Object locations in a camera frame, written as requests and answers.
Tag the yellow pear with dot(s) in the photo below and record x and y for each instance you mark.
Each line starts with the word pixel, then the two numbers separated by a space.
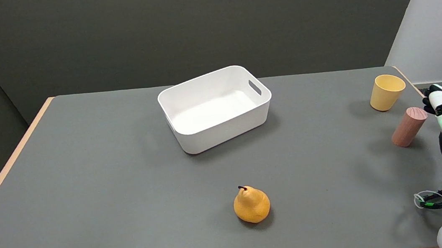
pixel 251 205

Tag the white plastic bin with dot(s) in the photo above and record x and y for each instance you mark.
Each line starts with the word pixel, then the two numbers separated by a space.
pixel 215 108

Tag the wooden cylinder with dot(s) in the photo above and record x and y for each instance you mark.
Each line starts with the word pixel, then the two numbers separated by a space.
pixel 408 127

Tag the yellow plastic cup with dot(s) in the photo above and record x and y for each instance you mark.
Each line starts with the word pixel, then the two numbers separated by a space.
pixel 385 92

